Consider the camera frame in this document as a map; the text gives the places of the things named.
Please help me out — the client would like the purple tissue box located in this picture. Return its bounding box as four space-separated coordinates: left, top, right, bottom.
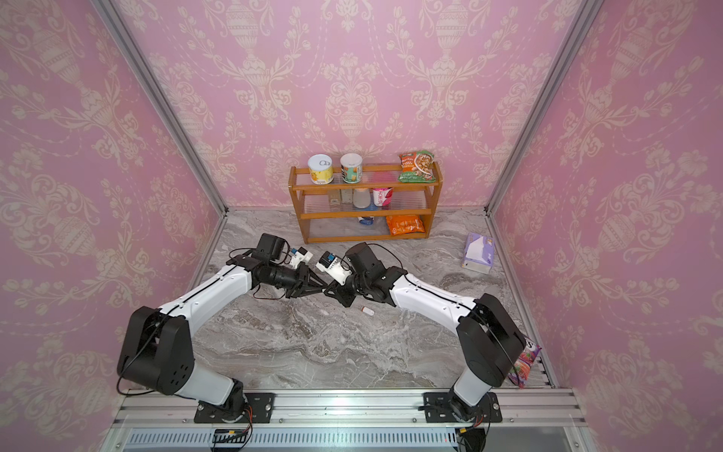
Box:
461 233 495 274

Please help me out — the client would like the pink white cup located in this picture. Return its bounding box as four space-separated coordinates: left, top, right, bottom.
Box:
372 188 394 207

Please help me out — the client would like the yellow white can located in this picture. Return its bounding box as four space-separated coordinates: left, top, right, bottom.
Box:
308 154 334 185

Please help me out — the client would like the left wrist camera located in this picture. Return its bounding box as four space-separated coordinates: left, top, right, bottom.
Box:
289 247 314 269

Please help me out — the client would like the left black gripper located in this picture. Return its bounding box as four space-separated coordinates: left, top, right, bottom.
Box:
269 261 329 299

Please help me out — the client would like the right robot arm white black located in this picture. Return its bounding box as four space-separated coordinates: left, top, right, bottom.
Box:
316 242 526 422

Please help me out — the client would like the green orange can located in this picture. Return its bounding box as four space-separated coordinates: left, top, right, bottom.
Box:
340 153 363 184

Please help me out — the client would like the white plastic bottle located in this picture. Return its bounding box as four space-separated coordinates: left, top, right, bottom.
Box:
353 188 371 209

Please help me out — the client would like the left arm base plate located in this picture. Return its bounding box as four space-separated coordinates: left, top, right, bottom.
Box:
194 392 276 425

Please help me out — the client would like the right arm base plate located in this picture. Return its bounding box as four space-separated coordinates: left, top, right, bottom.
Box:
418 391 503 425

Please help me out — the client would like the wooden shelf rack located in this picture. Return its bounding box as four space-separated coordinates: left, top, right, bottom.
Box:
288 162 444 244

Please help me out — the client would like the green red snack packet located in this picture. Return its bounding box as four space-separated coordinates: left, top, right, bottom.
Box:
397 150 437 184

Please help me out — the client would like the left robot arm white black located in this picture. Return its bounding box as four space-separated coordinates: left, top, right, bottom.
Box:
117 234 327 423

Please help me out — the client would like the purple candy bag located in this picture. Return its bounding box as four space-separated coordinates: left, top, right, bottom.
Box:
508 337 541 388

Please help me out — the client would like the orange snack bag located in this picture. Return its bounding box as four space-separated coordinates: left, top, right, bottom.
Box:
386 215 426 237

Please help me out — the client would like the aluminium front rail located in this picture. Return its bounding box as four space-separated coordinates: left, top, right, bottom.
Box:
111 388 587 428

